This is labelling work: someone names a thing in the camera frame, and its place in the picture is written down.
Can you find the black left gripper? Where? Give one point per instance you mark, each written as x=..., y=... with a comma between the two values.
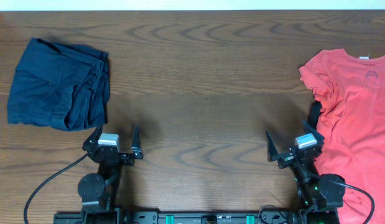
x=136, y=154

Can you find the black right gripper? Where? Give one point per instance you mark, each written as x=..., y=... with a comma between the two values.
x=287, y=159

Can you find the red orange t-shirt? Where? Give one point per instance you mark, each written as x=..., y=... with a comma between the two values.
x=352, y=121

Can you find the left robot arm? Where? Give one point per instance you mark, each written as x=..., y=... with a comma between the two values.
x=98, y=190

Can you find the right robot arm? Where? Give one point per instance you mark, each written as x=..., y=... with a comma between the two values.
x=321, y=195

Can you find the black garment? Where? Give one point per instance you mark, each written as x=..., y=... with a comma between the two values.
x=314, y=114

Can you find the folded navy blue garment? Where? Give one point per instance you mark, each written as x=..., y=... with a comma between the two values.
x=65, y=87

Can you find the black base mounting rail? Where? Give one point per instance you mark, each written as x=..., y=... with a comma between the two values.
x=178, y=218

